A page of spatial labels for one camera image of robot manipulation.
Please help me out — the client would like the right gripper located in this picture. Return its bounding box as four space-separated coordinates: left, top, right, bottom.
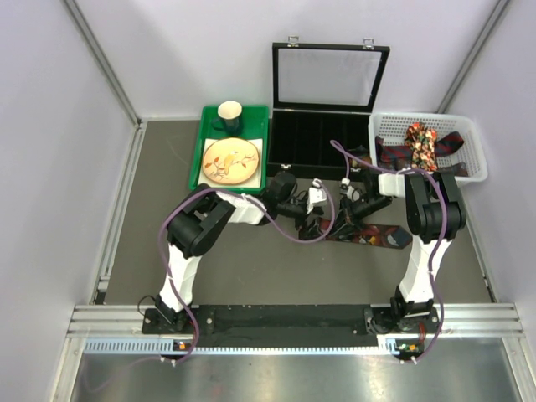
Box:
330 194 393 239

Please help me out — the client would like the dark red patterned tie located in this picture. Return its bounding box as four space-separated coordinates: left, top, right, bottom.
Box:
308 218 412 250

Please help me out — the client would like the brown tie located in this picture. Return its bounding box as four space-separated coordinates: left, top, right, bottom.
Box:
347 145 372 170

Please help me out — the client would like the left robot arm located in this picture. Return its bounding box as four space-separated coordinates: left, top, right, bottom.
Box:
155 172 336 332

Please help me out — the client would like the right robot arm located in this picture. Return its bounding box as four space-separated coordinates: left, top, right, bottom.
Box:
330 172 466 334

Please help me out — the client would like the red navy striped tie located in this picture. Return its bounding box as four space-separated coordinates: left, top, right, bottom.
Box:
374 131 465 163

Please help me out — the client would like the white plastic basket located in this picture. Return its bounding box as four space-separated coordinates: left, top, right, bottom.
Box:
368 112 487 187

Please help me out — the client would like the bird pattern plate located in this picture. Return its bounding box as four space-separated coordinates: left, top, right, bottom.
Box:
201 137 260 186

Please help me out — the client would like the floral colourful tie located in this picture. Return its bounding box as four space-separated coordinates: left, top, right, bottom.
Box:
405 122 438 172

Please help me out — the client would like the dark maroon tie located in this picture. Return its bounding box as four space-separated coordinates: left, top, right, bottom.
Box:
379 160 469 177

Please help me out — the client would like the green plastic tray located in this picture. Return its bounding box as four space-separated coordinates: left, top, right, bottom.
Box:
188 106 269 194

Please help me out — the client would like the black glass-lid display box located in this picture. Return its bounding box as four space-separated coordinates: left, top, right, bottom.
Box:
266 39 390 180

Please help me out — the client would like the dark green mug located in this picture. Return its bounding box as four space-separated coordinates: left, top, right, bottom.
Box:
211 100 243 137

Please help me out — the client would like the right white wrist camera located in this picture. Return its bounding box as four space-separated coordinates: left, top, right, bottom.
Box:
339 178 361 202

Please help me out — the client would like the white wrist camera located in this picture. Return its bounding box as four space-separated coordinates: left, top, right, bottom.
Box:
307 178 327 214
339 178 361 202

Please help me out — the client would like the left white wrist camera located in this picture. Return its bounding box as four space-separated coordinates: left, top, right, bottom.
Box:
307 178 327 214

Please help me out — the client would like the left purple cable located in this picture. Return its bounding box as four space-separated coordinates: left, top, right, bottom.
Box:
157 179 336 368

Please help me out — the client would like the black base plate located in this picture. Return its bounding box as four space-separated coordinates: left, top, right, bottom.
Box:
142 302 439 343

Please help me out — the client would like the slotted cable duct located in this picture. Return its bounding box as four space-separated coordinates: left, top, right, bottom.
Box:
83 337 402 357

